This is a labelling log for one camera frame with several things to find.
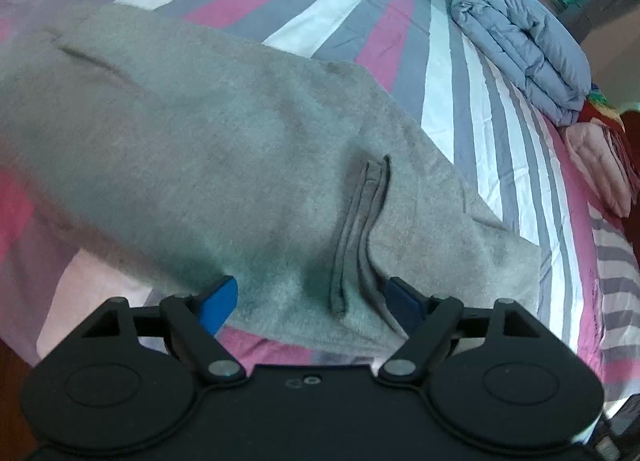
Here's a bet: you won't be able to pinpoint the red wooden headboard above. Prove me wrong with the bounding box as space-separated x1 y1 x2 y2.
619 110 640 184

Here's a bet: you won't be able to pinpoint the folded pink blanket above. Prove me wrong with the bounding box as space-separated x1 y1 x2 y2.
565 122 634 218

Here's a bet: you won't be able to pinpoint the striped bed sheet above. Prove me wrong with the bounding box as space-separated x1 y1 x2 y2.
0 0 640 404

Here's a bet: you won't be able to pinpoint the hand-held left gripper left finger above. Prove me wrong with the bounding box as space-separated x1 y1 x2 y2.
82 276 247 384

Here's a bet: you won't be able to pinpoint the colourful patterned blanket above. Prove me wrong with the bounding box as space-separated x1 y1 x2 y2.
582 90 640 142

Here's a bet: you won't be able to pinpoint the grey pants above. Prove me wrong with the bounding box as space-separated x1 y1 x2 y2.
0 3 543 358

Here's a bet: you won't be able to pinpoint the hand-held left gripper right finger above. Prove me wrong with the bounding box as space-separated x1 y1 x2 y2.
379 277 542 386

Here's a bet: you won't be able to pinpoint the folded blue duvet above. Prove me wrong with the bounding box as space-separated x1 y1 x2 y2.
450 0 592 128

